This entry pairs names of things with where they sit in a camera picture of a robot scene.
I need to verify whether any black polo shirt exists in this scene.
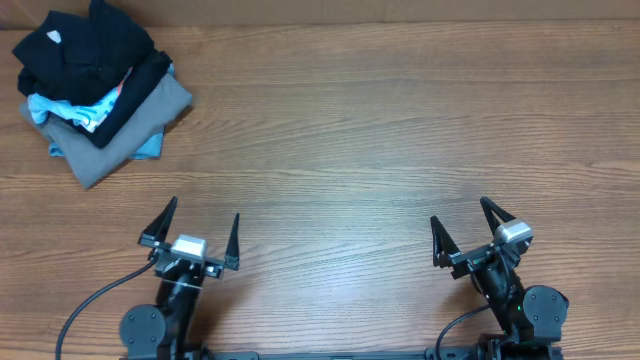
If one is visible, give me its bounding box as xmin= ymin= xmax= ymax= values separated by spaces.
xmin=12 ymin=1 xmax=154 ymax=105

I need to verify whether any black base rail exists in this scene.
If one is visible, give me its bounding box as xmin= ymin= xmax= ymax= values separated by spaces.
xmin=119 ymin=344 xmax=564 ymax=360

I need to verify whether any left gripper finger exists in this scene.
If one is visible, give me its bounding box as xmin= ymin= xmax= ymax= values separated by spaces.
xmin=140 ymin=196 xmax=178 ymax=244
xmin=225 ymin=213 xmax=240 ymax=261

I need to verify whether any grey folded shirt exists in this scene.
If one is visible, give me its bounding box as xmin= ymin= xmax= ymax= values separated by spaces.
xmin=19 ymin=73 xmax=193 ymax=189

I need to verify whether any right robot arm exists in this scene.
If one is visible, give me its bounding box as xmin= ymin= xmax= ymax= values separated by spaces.
xmin=430 ymin=197 xmax=569 ymax=359

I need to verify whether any light blue printed folded shirt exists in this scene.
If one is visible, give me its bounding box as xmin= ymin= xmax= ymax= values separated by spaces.
xmin=26 ymin=62 xmax=176 ymax=134

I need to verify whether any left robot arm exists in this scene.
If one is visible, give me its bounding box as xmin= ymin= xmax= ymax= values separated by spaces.
xmin=119 ymin=198 xmax=240 ymax=360

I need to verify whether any black folded shirt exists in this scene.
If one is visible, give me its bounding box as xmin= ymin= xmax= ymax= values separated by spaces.
xmin=27 ymin=50 xmax=172 ymax=148

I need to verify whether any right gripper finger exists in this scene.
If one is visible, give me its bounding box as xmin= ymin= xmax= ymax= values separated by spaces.
xmin=430 ymin=216 xmax=460 ymax=266
xmin=480 ymin=196 xmax=516 ymax=235

